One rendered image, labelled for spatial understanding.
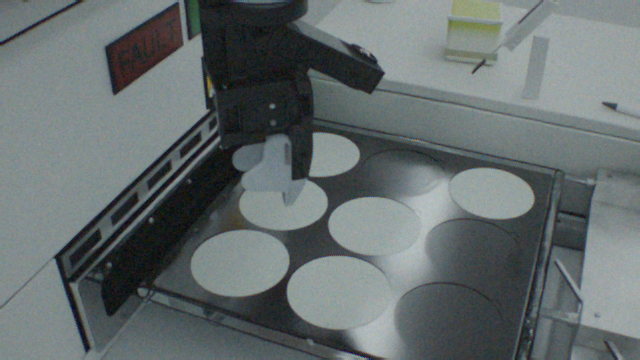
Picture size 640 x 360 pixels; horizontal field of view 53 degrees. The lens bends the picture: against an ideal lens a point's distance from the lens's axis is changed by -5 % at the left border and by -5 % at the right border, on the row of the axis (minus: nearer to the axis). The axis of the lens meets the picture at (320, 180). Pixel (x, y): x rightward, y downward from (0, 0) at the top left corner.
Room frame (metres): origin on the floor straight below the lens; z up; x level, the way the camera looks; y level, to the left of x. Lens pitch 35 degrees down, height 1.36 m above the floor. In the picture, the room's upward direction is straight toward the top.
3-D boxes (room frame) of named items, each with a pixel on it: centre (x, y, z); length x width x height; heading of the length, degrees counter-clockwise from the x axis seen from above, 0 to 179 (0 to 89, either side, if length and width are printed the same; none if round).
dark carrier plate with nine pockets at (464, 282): (0.56, -0.06, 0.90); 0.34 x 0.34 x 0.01; 68
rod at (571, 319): (0.43, -0.23, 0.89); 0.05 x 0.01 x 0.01; 68
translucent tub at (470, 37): (0.86, -0.21, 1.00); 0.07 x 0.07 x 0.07; 77
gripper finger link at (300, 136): (0.50, 0.02, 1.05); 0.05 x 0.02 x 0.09; 19
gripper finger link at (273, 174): (0.50, 0.04, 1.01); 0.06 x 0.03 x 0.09; 109
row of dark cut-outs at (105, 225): (0.63, 0.15, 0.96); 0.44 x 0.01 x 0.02; 158
